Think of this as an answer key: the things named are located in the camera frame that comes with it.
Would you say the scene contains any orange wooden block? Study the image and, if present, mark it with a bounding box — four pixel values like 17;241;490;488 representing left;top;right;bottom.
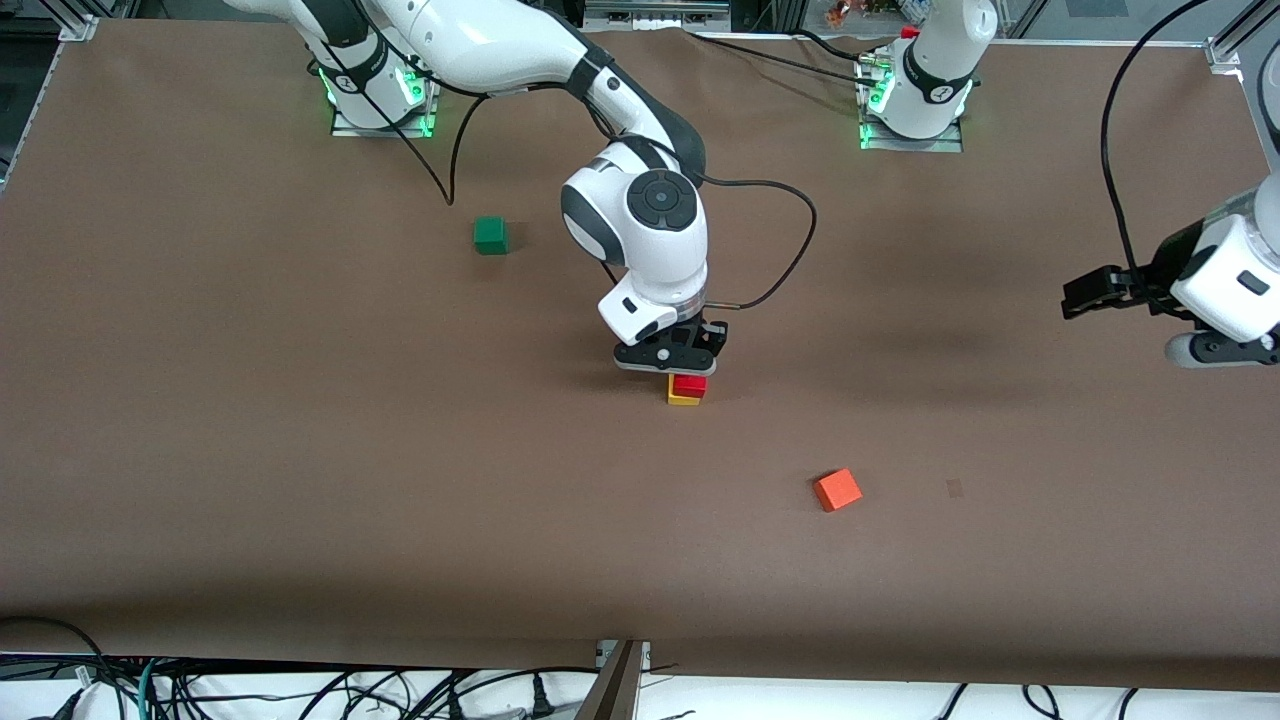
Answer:
813;468;863;513

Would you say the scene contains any brown paper table cover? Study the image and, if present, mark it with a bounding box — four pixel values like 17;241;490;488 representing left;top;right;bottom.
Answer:
0;18;1280;693

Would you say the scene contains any grey metal device box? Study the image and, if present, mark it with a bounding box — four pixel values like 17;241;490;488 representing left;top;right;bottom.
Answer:
584;0;732;31

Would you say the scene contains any dark diagonal support beam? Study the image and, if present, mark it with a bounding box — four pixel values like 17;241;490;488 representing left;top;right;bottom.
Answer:
574;640;643;720

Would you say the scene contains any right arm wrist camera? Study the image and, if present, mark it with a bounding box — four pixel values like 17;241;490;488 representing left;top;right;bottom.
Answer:
612;338;718;375

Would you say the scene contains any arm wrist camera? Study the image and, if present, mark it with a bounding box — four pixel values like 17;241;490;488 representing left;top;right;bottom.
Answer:
1164;328;1280;370
612;338;718;375

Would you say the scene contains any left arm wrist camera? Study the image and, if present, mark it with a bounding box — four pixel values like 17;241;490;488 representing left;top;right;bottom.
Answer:
1164;328;1280;370

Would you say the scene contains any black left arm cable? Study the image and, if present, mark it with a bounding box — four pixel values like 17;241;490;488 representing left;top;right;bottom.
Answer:
1100;0;1216;293

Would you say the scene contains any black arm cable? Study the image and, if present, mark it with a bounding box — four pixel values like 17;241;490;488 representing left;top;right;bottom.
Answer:
1100;0;1216;293
320;30;818;313

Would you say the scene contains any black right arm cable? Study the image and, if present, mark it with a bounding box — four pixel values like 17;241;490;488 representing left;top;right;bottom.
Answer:
320;30;818;313

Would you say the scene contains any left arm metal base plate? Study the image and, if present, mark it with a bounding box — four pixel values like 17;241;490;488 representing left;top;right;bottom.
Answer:
857;52;966;153

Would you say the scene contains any long black base cable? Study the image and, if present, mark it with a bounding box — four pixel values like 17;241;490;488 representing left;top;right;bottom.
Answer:
685;30;889;91

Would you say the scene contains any short black base cable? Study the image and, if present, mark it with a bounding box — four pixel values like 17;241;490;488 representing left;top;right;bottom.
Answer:
795;28;879;65

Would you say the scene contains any metal table edge bracket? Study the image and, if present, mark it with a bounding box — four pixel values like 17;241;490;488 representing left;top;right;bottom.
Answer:
596;639;652;673

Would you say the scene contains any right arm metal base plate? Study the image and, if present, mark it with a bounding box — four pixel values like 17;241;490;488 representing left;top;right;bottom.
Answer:
330;55;444;139

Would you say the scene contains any black floor cable loop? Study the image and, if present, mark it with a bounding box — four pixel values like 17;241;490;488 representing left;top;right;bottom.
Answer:
0;615;106;683

